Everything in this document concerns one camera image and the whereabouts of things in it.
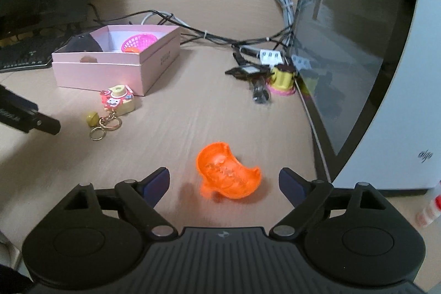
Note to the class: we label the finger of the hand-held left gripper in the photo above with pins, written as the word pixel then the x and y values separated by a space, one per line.
pixel 20 111

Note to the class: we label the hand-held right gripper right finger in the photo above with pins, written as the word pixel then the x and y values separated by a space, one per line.
pixel 293 185

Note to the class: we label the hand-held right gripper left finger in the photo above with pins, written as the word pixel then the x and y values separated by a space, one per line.
pixel 156 185

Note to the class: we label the clear orange plastic toy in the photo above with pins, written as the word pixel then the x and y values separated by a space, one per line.
pixel 224 173

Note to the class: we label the pink cardboard box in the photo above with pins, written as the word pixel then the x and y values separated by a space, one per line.
pixel 103 75

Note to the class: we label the black cat plush toy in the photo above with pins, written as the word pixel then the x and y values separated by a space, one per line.
pixel 82 43

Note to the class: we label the dark packet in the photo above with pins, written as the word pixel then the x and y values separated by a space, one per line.
pixel 262 90

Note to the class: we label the yellow and pink toy figure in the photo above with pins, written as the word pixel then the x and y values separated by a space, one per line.
pixel 280 78

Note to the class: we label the orange curved toy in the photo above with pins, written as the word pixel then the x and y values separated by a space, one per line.
pixel 131 50

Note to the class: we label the black gadget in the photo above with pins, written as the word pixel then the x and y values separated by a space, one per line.
pixel 237 71

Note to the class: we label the pink toy basket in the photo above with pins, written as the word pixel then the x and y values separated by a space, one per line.
pixel 139 41

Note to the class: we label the black keyboard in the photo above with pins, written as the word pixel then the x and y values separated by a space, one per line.
pixel 24 54

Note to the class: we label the red and white blurry object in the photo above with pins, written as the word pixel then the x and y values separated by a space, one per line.
pixel 429 208

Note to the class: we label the glass panel computer case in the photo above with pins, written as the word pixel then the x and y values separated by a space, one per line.
pixel 396 73

